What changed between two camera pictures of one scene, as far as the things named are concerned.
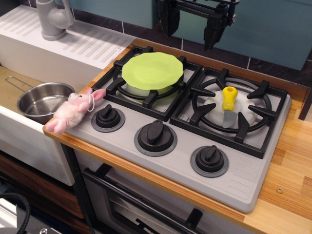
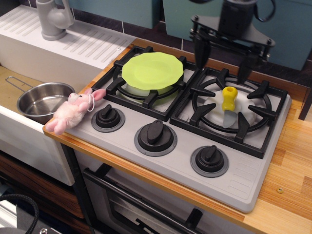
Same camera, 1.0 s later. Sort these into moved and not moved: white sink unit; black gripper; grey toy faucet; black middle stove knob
Moved: black gripper
Not moved: grey toy faucet; black middle stove knob; white sink unit
